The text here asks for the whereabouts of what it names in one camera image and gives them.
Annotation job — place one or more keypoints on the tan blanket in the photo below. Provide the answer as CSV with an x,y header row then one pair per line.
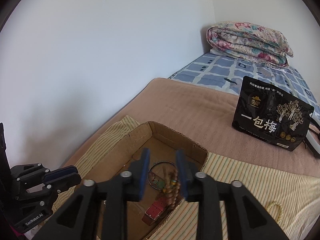
x,y
187,105

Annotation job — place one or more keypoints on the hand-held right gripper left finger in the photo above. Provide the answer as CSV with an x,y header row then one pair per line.
x,y
143,177

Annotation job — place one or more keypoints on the black snack pouch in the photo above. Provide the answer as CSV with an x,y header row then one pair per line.
x,y
270,115

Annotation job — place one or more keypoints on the blue checkered bedsheet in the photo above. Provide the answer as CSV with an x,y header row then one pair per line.
x,y
215,70

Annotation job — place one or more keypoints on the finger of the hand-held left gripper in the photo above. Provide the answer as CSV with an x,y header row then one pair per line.
x,y
67,182
60,173

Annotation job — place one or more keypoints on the cardboard box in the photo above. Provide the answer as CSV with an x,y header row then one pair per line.
x,y
165,140

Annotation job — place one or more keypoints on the thin black bangle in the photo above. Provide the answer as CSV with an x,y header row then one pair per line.
x,y
162,163

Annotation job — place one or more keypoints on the folded floral quilt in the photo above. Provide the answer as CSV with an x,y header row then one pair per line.
x,y
250,45

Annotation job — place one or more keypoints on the yellow striped cloth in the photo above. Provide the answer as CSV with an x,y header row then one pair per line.
x,y
237,170

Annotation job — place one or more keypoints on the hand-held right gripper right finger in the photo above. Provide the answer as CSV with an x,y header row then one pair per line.
x,y
181,172

